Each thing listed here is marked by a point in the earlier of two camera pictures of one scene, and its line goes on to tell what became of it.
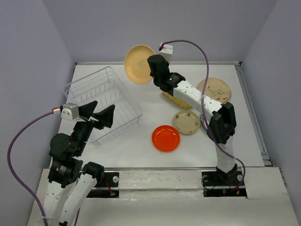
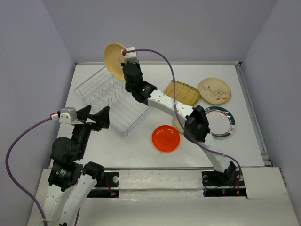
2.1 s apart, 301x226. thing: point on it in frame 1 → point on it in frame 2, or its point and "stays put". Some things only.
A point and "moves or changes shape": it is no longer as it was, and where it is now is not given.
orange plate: [165, 138] stays put
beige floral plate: [217, 89] stays put
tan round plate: [136, 64] moves or changes shape
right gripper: [155, 65] → [130, 66]
